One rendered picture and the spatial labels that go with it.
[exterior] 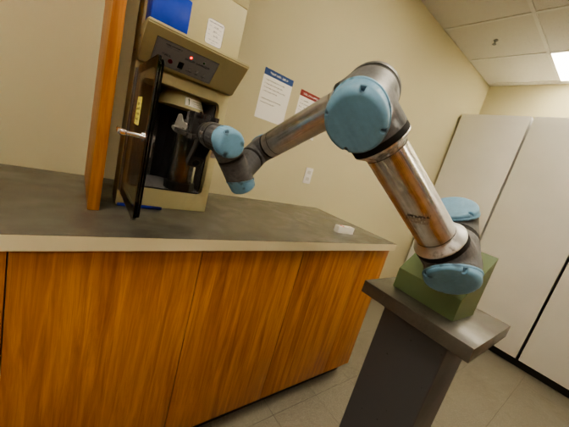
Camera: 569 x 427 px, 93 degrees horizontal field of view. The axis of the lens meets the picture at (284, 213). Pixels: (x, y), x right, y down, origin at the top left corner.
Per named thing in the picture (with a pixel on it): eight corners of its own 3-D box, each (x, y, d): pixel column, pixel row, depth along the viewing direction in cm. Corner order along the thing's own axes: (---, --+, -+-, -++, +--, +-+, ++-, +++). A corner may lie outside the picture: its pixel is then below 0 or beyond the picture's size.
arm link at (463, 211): (477, 228, 78) (480, 188, 70) (479, 263, 69) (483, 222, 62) (429, 226, 84) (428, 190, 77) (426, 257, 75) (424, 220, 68)
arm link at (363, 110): (488, 252, 67) (383, 47, 50) (494, 302, 58) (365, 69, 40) (437, 258, 76) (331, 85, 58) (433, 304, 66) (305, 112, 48)
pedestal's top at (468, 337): (505, 337, 83) (510, 325, 83) (467, 363, 64) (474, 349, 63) (410, 283, 108) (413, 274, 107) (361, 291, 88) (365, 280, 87)
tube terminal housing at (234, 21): (107, 185, 112) (137, -23, 97) (186, 196, 132) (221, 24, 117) (114, 203, 93) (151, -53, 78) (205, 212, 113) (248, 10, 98)
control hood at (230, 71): (135, 58, 84) (140, 24, 82) (229, 96, 104) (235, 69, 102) (141, 53, 75) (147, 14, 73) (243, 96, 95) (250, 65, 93)
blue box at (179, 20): (144, 24, 82) (148, -9, 80) (178, 41, 88) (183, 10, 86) (151, 17, 74) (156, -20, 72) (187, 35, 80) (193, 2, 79)
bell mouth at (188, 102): (151, 100, 106) (153, 85, 105) (195, 114, 117) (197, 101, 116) (161, 100, 92) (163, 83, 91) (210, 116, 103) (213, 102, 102)
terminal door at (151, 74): (121, 191, 92) (140, 67, 84) (135, 222, 69) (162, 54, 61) (118, 191, 91) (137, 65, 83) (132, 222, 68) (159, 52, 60)
